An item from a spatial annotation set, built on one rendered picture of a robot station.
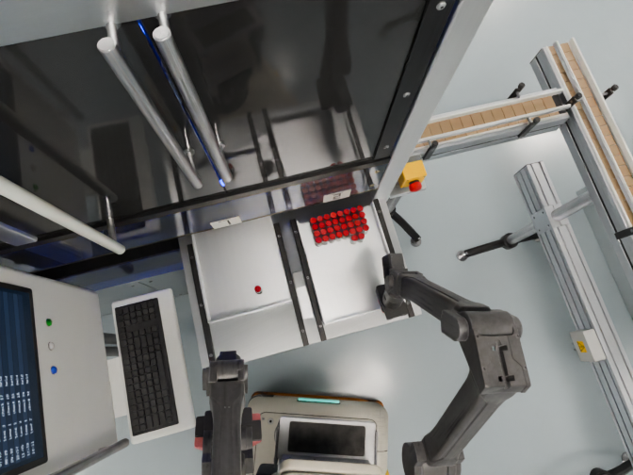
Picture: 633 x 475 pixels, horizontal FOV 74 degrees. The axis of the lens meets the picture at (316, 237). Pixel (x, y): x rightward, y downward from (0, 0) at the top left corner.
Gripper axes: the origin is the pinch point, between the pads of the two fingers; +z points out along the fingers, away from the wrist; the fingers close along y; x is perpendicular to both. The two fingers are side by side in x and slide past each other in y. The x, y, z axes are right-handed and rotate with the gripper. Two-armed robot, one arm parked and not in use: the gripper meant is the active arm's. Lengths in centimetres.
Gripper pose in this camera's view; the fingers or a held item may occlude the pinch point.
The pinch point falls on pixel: (388, 307)
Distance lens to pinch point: 133.0
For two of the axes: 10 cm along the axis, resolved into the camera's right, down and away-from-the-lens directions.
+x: -9.7, 2.5, -0.8
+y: -2.6, -8.8, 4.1
